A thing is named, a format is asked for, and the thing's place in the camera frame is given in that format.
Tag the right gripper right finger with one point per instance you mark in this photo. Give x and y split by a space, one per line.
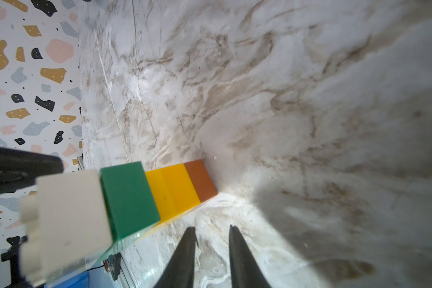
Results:
244 270

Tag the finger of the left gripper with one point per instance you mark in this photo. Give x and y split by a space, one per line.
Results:
20 169

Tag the orange brown lego piece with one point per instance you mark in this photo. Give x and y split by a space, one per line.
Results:
201 180

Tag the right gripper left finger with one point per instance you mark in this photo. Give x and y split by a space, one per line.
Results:
179 272

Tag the yellow square lego brick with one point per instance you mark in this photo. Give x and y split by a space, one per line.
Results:
173 192

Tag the white lego brick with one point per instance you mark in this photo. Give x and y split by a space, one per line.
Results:
67 227

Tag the green lego brick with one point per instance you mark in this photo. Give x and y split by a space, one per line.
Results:
130 205

